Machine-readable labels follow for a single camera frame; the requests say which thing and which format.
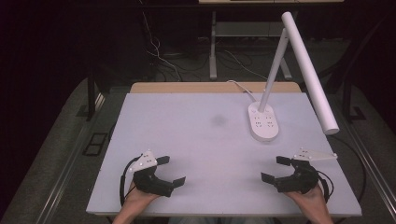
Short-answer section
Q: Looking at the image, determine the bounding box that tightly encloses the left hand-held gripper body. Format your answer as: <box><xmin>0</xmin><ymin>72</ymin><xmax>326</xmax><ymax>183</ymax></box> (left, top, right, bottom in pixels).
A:
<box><xmin>127</xmin><ymin>149</ymin><xmax>175</xmax><ymax>198</ymax></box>

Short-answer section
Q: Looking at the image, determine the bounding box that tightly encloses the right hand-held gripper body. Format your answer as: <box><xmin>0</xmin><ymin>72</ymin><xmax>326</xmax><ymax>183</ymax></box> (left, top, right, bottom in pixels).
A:
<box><xmin>274</xmin><ymin>147</ymin><xmax>339</xmax><ymax>195</ymax></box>

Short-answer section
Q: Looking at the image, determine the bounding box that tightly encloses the person's left hand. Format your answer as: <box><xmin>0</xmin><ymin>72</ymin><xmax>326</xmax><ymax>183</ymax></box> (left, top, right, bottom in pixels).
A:
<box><xmin>124</xmin><ymin>181</ymin><xmax>162</xmax><ymax>208</ymax></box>

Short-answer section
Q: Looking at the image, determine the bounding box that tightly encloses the person's right hand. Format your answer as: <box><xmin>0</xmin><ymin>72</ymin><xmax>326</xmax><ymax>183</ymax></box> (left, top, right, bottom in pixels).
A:
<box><xmin>284</xmin><ymin>184</ymin><xmax>327</xmax><ymax>213</ymax></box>

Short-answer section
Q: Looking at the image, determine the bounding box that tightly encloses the pale table mat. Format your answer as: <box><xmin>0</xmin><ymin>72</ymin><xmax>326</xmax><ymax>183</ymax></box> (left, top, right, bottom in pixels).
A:
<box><xmin>85</xmin><ymin>91</ymin><xmax>363</xmax><ymax>217</ymax></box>

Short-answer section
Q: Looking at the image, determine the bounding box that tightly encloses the white desk lamp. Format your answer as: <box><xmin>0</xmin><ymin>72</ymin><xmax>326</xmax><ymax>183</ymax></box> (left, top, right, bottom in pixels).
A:
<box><xmin>247</xmin><ymin>11</ymin><xmax>341</xmax><ymax>144</ymax></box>

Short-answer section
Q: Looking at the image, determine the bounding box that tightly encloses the black metal stand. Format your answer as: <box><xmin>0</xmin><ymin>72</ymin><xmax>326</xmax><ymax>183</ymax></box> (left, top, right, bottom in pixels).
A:
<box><xmin>341</xmin><ymin>78</ymin><xmax>368</xmax><ymax>123</ymax></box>
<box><xmin>76</xmin><ymin>69</ymin><xmax>106</xmax><ymax>122</ymax></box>

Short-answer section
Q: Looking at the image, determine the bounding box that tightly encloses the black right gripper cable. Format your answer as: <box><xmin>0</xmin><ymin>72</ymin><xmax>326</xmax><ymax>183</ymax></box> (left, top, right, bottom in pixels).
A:
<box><xmin>317</xmin><ymin>169</ymin><xmax>335</xmax><ymax>203</ymax></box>

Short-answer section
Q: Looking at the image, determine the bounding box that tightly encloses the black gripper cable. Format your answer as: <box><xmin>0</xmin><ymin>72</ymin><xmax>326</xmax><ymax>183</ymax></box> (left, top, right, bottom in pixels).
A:
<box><xmin>119</xmin><ymin>154</ymin><xmax>142</xmax><ymax>207</ymax></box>
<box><xmin>317</xmin><ymin>169</ymin><xmax>335</xmax><ymax>203</ymax></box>

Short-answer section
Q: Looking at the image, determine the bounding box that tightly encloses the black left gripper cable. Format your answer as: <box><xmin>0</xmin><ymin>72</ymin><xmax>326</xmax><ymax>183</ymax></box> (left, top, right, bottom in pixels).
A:
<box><xmin>119</xmin><ymin>154</ymin><xmax>142</xmax><ymax>207</ymax></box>

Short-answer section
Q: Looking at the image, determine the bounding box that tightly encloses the long black floor cable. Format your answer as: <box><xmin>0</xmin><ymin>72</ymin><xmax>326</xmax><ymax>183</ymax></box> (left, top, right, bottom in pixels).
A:
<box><xmin>328</xmin><ymin>135</ymin><xmax>368</xmax><ymax>203</ymax></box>

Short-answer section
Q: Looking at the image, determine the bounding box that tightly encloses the black floor frame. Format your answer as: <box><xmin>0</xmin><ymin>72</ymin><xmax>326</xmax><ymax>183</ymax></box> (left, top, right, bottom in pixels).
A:
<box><xmin>81</xmin><ymin>132</ymin><xmax>109</xmax><ymax>157</ymax></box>

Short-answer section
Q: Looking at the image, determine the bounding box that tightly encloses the white lamp cable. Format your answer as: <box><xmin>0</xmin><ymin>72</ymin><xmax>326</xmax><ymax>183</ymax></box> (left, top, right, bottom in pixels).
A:
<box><xmin>226</xmin><ymin>79</ymin><xmax>259</xmax><ymax>105</ymax></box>

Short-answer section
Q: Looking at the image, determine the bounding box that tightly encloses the white floor cable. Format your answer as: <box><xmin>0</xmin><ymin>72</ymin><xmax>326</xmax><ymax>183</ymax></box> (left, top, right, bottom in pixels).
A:
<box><xmin>138</xmin><ymin>0</ymin><xmax>183</xmax><ymax>82</ymax></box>

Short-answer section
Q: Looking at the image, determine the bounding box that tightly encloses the grey metal desk frame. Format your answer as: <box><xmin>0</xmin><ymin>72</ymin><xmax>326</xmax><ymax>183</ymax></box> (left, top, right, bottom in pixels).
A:
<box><xmin>198</xmin><ymin>0</ymin><xmax>345</xmax><ymax>81</ymax></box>

